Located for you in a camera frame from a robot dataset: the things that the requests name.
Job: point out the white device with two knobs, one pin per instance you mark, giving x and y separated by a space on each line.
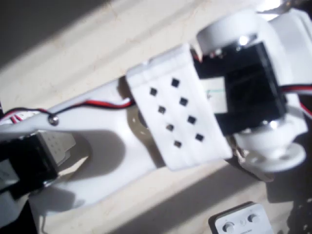
240 214

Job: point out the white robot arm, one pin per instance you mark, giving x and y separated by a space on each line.
170 109

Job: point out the black textured fabric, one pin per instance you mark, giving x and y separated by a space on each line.
302 217

